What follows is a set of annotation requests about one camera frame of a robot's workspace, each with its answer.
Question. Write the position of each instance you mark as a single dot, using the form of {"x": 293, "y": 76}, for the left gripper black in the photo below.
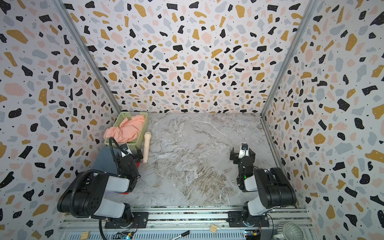
{"x": 132, "y": 154}

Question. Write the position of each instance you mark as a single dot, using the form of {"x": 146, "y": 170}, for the pink graphic t-shirt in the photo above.
{"x": 127, "y": 131}

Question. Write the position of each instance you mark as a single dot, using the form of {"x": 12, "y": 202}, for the folded grey t-shirt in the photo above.
{"x": 105, "y": 162}

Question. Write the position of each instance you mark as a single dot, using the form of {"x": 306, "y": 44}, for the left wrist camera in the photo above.
{"x": 124, "y": 147}

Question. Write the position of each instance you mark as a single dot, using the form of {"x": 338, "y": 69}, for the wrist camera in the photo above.
{"x": 124, "y": 147}
{"x": 244, "y": 151}

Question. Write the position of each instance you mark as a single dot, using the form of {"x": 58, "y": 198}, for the green plastic basket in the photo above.
{"x": 137, "y": 143}

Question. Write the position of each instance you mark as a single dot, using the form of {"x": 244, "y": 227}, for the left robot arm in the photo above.
{"x": 84, "y": 198}

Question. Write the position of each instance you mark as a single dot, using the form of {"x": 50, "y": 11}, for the right circuit board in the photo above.
{"x": 253, "y": 235}

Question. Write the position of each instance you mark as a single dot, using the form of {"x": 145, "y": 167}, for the right wooden block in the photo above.
{"x": 213, "y": 228}

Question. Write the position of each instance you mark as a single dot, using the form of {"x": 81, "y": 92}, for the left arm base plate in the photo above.
{"x": 134, "y": 220}

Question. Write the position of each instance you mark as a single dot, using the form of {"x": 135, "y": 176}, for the left wooden block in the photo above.
{"x": 85, "y": 235}

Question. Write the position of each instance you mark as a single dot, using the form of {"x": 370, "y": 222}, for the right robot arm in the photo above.
{"x": 273, "y": 188}

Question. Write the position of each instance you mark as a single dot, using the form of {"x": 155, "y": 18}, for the green circuit board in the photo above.
{"x": 123, "y": 236}

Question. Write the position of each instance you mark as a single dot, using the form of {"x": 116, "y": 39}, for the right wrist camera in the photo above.
{"x": 244, "y": 151}

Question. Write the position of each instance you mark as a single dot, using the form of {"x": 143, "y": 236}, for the wooden block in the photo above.
{"x": 213, "y": 228}
{"x": 85, "y": 235}

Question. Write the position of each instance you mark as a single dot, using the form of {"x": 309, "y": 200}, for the aluminium rail frame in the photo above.
{"x": 165, "y": 223}

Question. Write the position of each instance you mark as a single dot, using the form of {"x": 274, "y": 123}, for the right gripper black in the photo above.
{"x": 237, "y": 153}

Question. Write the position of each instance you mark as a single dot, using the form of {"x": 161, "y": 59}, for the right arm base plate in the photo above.
{"x": 238, "y": 219}

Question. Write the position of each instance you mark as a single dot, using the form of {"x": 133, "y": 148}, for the white desk fan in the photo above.
{"x": 289, "y": 231}

